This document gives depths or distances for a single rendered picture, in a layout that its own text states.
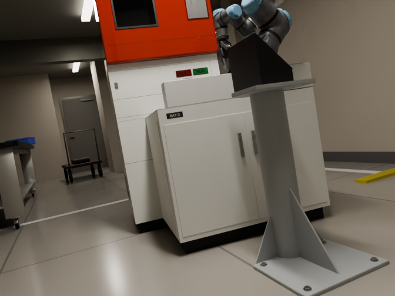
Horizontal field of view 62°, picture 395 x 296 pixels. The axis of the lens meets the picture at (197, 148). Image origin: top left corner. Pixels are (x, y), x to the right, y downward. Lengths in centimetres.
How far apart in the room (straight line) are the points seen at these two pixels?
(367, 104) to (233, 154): 236
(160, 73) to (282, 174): 128
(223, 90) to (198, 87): 14
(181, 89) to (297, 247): 99
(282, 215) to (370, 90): 257
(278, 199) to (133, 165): 118
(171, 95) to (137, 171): 79
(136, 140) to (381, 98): 256
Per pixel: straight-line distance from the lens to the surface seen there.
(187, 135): 180
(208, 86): 186
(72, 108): 1012
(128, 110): 240
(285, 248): 166
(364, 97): 400
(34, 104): 938
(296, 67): 211
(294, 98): 207
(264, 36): 163
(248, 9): 164
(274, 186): 158
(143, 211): 245
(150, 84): 244
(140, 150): 239
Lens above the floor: 69
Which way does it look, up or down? 3 degrees down
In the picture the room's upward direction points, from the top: 10 degrees counter-clockwise
